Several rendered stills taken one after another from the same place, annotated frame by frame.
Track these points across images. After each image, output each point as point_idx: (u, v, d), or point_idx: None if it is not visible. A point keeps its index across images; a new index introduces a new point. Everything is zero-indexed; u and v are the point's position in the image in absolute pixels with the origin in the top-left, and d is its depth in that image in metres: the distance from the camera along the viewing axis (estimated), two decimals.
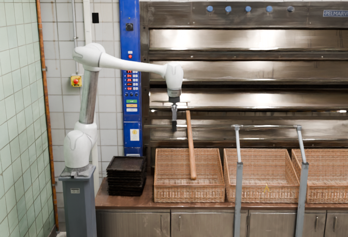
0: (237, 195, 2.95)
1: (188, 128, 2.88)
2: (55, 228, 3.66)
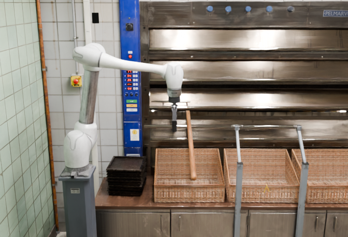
0: (237, 195, 2.95)
1: (188, 128, 2.88)
2: (55, 228, 3.66)
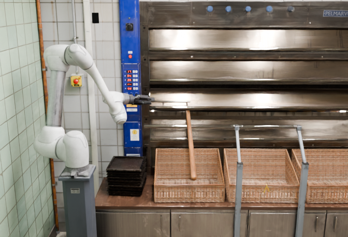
0: (237, 195, 2.95)
1: (188, 128, 2.88)
2: (55, 228, 3.66)
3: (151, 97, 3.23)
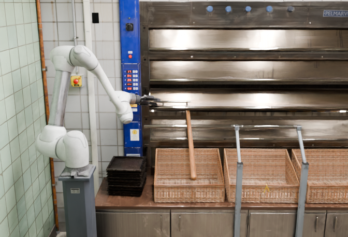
0: (237, 195, 2.95)
1: (188, 128, 2.88)
2: (55, 228, 3.66)
3: (157, 98, 3.26)
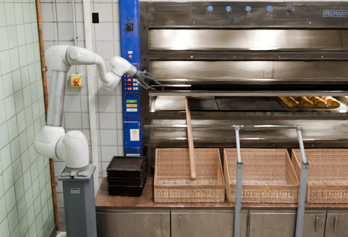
0: (237, 195, 2.95)
1: (188, 128, 2.88)
2: (55, 228, 3.66)
3: (157, 82, 3.25)
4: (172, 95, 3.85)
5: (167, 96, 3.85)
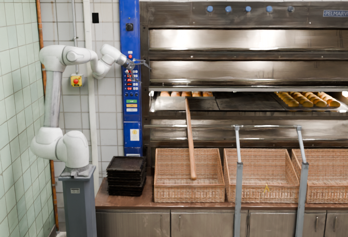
0: (237, 195, 2.95)
1: (188, 128, 2.88)
2: (55, 228, 3.66)
3: None
4: (172, 95, 3.85)
5: (167, 96, 3.85)
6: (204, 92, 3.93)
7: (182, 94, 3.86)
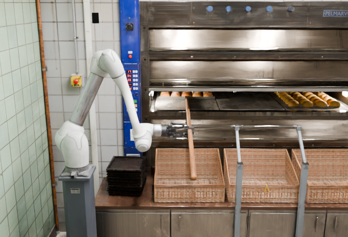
0: (237, 195, 2.95)
1: None
2: (55, 228, 3.66)
3: (190, 127, 2.87)
4: (172, 95, 3.85)
5: (167, 96, 3.85)
6: (204, 92, 3.93)
7: (182, 94, 3.86)
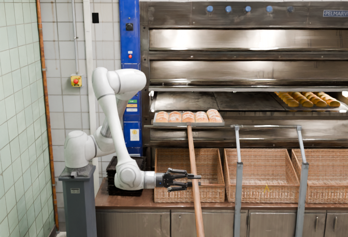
0: (237, 195, 2.95)
1: None
2: (55, 228, 3.66)
3: (195, 175, 2.06)
4: (170, 121, 3.05)
5: (164, 121, 3.05)
6: (211, 116, 3.12)
7: (183, 119, 3.06)
